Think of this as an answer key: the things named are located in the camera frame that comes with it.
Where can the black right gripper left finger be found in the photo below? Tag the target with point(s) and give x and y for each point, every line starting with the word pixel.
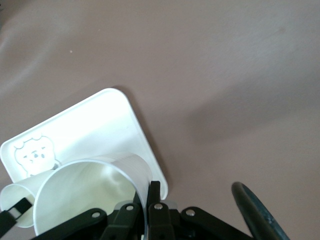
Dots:
pixel 120 222

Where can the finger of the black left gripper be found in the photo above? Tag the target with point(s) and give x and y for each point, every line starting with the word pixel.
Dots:
pixel 23 203

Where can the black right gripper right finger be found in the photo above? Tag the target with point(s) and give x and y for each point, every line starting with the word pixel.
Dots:
pixel 160 222

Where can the white paper cup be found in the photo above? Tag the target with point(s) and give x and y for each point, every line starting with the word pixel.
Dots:
pixel 15 190

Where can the white plastic cup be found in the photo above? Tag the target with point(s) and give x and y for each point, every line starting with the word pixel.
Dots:
pixel 82 190

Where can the white bear print tray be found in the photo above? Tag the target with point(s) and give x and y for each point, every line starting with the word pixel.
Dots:
pixel 95 125

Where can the brown table cover mat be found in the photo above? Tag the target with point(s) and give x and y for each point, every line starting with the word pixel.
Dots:
pixel 200 75

